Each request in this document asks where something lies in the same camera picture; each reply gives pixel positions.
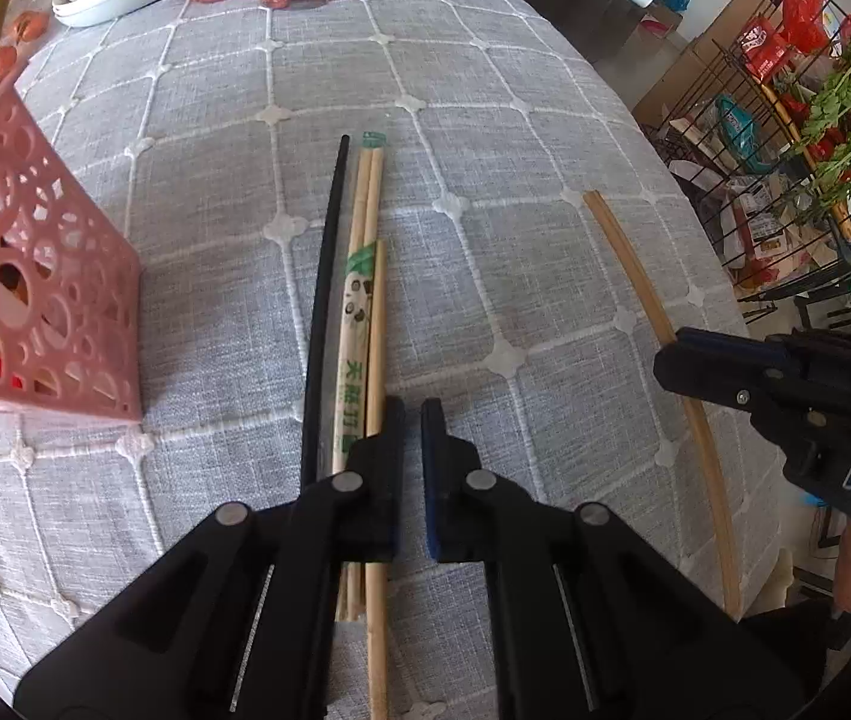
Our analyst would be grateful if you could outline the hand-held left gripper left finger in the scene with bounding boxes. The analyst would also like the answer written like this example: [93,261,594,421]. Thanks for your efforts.
[13,396,405,720]

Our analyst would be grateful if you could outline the paper-wrapped disposable chopsticks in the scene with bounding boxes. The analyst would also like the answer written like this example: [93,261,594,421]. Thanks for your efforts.
[331,131,387,623]

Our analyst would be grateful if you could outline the black chopstick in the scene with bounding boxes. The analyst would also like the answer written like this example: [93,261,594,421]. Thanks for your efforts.
[297,135,353,500]

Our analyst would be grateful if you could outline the black wire rack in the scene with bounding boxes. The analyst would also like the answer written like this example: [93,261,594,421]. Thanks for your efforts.
[635,0,851,331]

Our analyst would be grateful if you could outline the brown cardboard box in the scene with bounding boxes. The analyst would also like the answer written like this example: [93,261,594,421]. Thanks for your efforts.
[631,0,778,128]

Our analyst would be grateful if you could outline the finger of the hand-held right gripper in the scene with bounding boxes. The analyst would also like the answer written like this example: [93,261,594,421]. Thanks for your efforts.
[654,326,793,413]

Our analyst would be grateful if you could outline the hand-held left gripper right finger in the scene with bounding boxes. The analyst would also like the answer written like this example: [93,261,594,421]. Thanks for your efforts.
[423,399,816,720]

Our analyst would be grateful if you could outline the pink plastic utensil basket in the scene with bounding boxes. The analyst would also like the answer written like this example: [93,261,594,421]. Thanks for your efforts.
[0,82,143,421]

